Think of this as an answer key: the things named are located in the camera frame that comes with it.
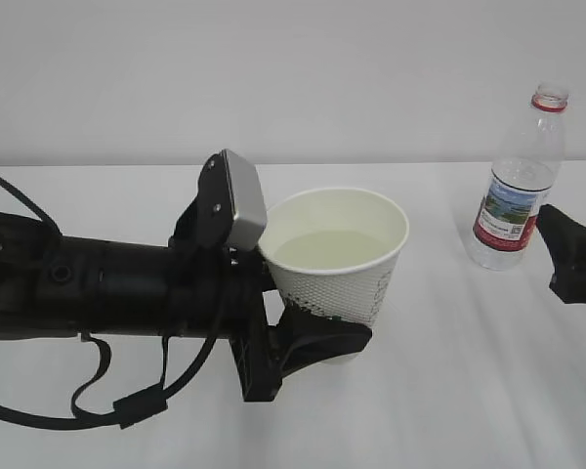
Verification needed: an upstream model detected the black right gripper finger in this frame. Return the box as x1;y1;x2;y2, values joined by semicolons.
537;204;586;304

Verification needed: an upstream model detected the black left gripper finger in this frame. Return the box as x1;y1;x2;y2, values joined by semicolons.
270;308;372;378

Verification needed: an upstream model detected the white paper cup green logo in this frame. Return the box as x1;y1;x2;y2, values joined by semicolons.
257;186;411;366

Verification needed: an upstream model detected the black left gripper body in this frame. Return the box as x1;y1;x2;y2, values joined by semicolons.
222;263;281;403

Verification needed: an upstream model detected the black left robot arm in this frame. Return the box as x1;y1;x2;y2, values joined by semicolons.
0;213;372;402

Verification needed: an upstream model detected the clear plastic water bottle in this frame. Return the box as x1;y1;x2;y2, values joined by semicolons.
466;83;569;271

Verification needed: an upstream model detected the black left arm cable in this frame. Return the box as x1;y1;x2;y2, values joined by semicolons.
0;169;226;431

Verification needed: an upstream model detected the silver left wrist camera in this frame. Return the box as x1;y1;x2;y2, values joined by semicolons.
167;149;269;253

